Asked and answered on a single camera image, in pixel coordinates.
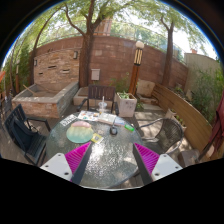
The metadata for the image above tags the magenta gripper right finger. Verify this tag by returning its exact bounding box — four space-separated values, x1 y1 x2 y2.
133 143 182 185

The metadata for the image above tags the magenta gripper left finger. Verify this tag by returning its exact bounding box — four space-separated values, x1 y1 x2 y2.
41 143 91 185

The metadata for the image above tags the round pastel mouse pad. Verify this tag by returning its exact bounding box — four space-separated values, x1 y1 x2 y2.
66 121 94 143

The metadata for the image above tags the black computer mouse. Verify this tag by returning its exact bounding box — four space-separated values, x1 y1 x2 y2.
110 127 118 135

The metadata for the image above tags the wicker metal chair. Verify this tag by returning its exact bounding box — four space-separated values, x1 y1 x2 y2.
138 118 184 154

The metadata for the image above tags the yellow card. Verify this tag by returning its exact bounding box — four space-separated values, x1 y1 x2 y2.
91 133 103 144

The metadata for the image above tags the round glass patio table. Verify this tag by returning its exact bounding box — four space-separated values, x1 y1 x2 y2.
46 113 143 189

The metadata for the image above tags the green small box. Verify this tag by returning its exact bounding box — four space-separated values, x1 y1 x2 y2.
124 124 134 132

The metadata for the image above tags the white printed paper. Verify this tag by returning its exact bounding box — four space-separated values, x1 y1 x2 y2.
60 114 77 126

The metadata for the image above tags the black chair on left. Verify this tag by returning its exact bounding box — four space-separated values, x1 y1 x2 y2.
4 104 51 166

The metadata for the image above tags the colourful magazine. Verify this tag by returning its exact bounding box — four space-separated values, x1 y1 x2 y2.
78 110 99 121

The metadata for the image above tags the curved wooden bench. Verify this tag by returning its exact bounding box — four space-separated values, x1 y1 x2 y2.
152 84 212 152

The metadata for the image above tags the white square planter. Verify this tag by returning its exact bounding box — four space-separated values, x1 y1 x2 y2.
116 92 137 117

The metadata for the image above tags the clear plastic cup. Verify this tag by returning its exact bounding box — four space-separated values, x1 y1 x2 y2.
98 97 107 114

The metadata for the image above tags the stone raised planter bed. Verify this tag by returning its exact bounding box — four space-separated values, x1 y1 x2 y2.
12 82 79 118

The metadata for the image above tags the dark slatted patio chair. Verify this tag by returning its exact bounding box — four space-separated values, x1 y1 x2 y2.
77 84 119 115

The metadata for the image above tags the centre tree trunk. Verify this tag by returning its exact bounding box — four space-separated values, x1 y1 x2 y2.
64 0 104 87

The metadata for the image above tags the tree trunk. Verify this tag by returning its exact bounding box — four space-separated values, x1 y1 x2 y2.
160 15 175 87
64 0 104 87

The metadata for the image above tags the right tree trunk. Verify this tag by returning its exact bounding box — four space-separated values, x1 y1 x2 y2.
160 15 175 87

